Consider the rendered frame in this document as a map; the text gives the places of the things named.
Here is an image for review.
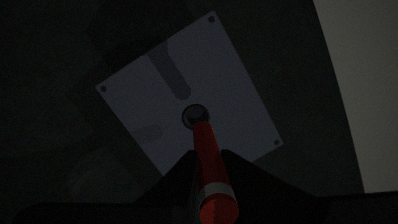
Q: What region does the red peg with white band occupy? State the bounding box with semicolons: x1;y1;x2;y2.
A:
193;121;239;224

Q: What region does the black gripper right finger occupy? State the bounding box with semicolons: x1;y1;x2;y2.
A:
221;150;398;224

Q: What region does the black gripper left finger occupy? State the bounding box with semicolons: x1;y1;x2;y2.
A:
12;150;198;224

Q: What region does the grey square panel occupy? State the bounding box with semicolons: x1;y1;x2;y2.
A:
95;10;284;176

